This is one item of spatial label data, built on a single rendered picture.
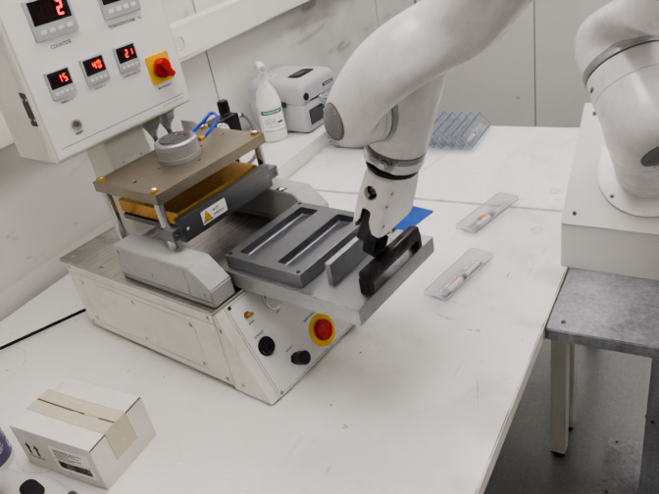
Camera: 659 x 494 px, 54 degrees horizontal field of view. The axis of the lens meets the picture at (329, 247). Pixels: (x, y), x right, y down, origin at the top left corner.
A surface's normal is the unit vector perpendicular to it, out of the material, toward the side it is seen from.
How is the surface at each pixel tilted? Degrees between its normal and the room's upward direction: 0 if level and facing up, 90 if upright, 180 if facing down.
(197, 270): 41
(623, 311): 0
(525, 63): 90
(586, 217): 46
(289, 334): 65
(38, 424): 3
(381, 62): 59
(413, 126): 110
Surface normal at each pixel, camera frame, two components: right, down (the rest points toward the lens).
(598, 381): -0.17, -0.85
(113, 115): 0.79, 0.18
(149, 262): -0.59, 0.49
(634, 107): -0.67, -0.09
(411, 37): -0.32, -0.11
